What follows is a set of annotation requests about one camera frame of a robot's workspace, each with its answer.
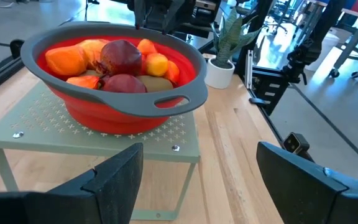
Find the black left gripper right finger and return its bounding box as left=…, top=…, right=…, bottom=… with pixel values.
left=255, top=141, right=358, bottom=224

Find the green leafy plant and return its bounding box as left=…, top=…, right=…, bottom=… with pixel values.
left=211, top=7, right=262, bottom=68

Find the red collapsible colander bowl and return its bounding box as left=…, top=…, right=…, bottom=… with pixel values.
left=20, top=21, right=209, bottom=135

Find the small black table camera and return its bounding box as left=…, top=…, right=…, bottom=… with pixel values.
left=282, top=132, right=315, bottom=162

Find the small orange yellow pear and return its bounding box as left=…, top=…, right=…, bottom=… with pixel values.
left=163, top=60, right=181, bottom=85
left=144, top=52, right=169, bottom=78
left=137, top=39, right=158, bottom=57
left=66, top=75, right=101, bottom=90

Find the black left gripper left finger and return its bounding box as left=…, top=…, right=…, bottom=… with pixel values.
left=0, top=142, right=144, bottom=224

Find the grey wheeled desk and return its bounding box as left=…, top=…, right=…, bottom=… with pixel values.
left=328, top=0, right=358, bottom=83

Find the red yellow mango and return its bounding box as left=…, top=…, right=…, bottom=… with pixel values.
left=76, top=39, right=110, bottom=72

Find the brown kiwi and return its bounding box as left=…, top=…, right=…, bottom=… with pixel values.
left=137, top=75, right=174, bottom=93
left=79, top=70, right=101, bottom=78

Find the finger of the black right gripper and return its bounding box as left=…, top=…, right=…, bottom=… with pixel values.
left=162, top=0, right=186, bottom=34
left=134, top=0, right=147, bottom=30

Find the red pomegranate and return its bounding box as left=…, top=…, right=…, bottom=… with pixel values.
left=100, top=73, right=148, bottom=94
left=99, top=39, right=142, bottom=77

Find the green perforated metal shelf riser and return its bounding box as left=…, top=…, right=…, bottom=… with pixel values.
left=0, top=81, right=201, bottom=222

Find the white plant pot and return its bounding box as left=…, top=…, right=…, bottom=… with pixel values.
left=204, top=57, right=236, bottom=90

